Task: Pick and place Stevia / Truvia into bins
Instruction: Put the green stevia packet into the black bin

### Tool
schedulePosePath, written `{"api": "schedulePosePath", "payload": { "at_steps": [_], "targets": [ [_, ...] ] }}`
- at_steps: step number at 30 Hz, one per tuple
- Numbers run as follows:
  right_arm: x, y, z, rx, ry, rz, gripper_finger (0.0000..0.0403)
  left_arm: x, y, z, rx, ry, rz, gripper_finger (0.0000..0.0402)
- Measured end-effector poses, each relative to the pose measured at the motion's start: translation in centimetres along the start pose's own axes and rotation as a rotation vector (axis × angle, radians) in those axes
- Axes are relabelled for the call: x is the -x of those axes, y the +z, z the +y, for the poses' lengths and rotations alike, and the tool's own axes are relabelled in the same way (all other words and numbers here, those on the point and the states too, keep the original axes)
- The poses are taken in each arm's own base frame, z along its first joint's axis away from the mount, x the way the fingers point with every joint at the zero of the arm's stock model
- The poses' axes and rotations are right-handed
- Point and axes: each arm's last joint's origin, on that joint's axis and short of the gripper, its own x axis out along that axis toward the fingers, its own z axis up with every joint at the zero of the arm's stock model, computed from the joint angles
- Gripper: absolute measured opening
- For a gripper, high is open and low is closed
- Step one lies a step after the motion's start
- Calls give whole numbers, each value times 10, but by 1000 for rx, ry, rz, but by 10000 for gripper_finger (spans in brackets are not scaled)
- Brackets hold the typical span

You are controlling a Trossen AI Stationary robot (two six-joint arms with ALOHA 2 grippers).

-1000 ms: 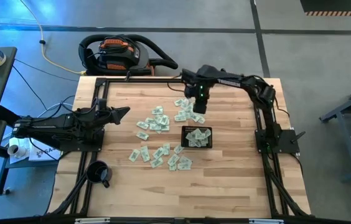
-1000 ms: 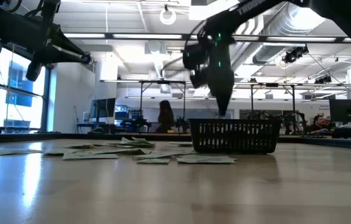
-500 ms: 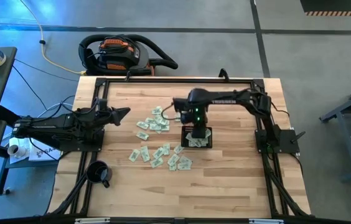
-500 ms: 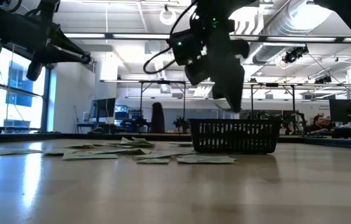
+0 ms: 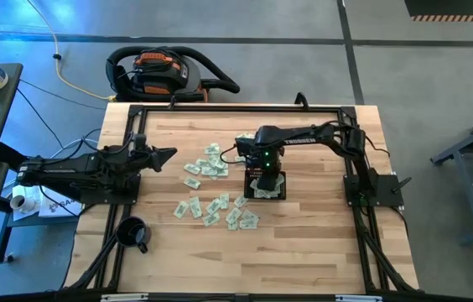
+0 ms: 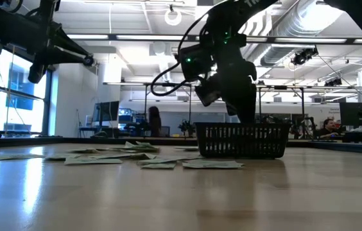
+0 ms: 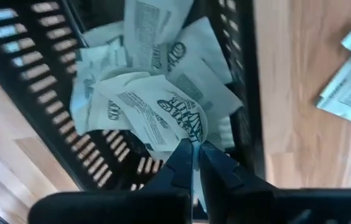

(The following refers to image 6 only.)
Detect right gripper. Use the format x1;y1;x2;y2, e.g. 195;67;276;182
195;31;258;124

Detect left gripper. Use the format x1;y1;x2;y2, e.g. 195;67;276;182
28;0;91;83

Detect black slotted plastic basket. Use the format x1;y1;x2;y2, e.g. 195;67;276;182
194;121;291;160

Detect scattered green flat packets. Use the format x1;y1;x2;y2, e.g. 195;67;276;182
182;162;245;170

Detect black computer monitor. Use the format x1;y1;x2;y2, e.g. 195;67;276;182
91;101;121;128
339;101;362;126

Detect large blue framed window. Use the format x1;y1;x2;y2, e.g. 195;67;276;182
0;47;55;137

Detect person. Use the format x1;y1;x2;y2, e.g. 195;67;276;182
315;118;342;139
148;105;162;138

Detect scattered dollar bills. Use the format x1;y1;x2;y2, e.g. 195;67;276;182
137;156;201;165

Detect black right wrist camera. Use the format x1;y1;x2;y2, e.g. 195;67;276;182
174;43;216;83

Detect silver ventilation duct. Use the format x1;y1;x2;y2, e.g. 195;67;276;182
259;0;345;67

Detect black ceiling mounted camera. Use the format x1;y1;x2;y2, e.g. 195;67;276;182
291;47;319;66
324;78;343;87

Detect black right camera cable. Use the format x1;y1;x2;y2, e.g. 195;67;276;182
150;9;220;97

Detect white hanging ring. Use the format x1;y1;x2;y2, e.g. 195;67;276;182
164;8;183;26

